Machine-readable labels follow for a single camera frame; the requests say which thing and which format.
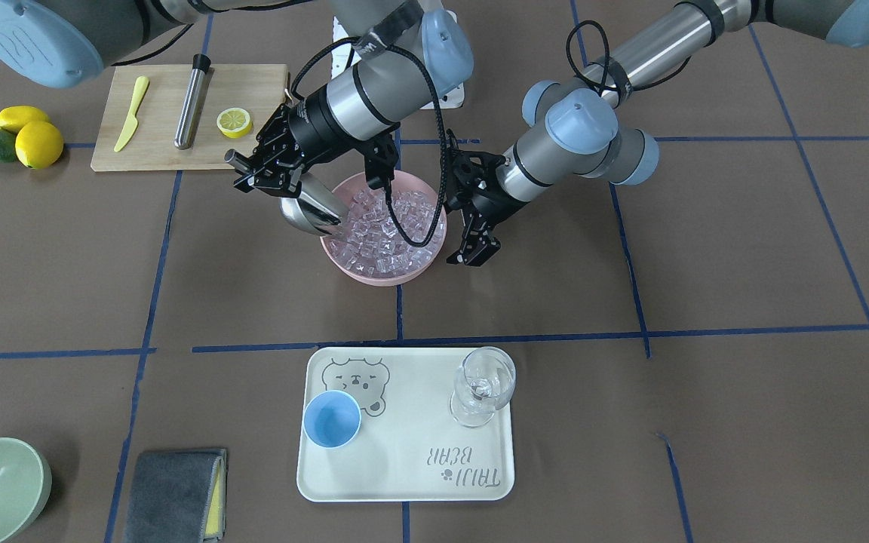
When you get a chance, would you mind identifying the metal cylinder tool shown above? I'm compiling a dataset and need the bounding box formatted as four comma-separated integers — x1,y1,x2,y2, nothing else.
173,53,213,150

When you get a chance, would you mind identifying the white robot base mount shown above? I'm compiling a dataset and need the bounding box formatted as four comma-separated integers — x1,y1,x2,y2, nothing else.
329,15,465,111

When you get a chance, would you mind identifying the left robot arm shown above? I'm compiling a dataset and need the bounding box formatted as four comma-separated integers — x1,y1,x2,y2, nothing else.
446,1,869,267

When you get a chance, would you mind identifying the cream serving tray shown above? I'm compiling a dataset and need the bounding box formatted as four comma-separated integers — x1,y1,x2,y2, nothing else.
296,347,516,502

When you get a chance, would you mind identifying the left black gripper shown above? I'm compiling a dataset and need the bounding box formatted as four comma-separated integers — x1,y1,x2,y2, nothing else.
444,147,528,267

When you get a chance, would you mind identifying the half lemon slice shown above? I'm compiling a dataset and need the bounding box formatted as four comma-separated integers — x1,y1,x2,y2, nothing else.
215,107,253,139

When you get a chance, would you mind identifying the metal ice scoop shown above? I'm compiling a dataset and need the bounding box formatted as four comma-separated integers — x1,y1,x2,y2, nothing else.
279,173,349,237

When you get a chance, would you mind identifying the wooden cutting board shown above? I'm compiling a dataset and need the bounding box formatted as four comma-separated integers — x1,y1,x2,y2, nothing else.
91,62,289,172

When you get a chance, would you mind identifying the yellow plastic knife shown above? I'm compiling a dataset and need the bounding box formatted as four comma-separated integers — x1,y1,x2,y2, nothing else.
113,75,149,152

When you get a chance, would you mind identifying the clear wine glass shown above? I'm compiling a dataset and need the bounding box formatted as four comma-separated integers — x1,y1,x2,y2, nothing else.
450,346,517,428

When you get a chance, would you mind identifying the pink bowl of ice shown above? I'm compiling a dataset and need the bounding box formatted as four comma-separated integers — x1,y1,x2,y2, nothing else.
321,170,447,287

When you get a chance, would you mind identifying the grey folded cloth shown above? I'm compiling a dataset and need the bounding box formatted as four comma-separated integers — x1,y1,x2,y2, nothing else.
123,448,228,542

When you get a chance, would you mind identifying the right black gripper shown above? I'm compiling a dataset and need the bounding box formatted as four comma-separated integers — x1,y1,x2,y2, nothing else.
224,104,329,195

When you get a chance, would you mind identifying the yellow lemon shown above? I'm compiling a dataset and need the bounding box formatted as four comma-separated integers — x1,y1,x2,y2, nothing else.
0,104,51,135
15,121,65,170

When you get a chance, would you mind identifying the light blue cup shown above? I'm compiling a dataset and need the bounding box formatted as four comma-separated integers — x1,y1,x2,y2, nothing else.
301,391,362,448

